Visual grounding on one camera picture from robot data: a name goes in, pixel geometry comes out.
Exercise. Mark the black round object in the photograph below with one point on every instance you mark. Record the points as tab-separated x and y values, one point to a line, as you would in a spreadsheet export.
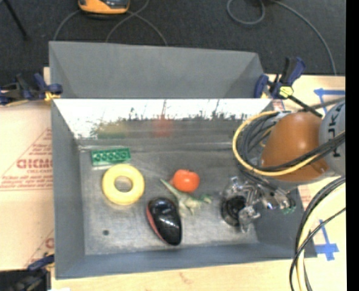
231	211

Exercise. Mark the green toy dinosaur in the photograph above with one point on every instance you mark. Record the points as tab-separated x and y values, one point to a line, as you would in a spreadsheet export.
189	203

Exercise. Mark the green flat block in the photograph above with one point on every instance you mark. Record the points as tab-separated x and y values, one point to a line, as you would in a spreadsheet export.
111	156

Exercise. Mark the grey metal bin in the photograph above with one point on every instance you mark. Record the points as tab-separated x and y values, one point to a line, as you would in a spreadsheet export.
131	223

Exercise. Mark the pale board with red print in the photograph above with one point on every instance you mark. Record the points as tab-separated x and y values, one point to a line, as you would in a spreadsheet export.
22	217

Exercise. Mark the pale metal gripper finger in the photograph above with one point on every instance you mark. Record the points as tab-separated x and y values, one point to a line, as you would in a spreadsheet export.
248	215
241	188

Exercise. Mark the red toy tomato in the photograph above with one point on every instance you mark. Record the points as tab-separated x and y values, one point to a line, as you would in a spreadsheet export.
186	180

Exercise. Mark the black computer mouse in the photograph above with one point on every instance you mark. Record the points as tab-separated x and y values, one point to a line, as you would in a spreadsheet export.
166	221

